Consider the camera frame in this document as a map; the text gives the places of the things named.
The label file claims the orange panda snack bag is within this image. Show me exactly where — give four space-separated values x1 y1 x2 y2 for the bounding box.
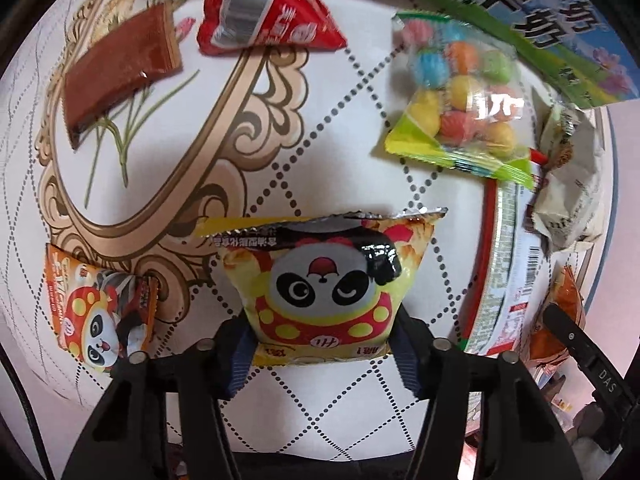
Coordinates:
44 243 160 374

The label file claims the cardboard box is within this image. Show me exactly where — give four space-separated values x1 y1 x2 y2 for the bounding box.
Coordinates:
165 0 640 111

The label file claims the red white instant noodle packet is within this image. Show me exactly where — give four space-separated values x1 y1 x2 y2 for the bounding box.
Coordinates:
461 177 553 357

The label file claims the yellow panda snack bag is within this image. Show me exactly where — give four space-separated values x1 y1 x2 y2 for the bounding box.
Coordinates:
195 206 448 367

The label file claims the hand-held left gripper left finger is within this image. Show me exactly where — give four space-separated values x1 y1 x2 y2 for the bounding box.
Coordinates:
62 317 262 480

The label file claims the orange snack packet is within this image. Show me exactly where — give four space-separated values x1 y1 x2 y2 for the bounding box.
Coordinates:
527 265 587 362

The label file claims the red snack packet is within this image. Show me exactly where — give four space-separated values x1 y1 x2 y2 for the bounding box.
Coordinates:
196 0 348 56

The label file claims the black cable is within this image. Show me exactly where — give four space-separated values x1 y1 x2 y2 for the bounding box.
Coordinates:
0 347 53 480

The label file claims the white snack packet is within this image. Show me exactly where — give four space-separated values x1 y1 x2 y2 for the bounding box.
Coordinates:
525 104 608 253

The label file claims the brown snack packet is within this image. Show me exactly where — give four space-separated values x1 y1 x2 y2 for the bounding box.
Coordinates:
62 2 183 151

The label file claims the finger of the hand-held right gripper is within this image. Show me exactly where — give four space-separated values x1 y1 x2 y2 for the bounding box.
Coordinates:
542 302 593 363

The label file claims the colourful candy ball bag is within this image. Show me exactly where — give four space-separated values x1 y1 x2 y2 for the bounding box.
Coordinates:
384 11 536 188

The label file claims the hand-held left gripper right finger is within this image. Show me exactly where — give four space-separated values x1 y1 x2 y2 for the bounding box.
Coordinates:
386 310 566 480

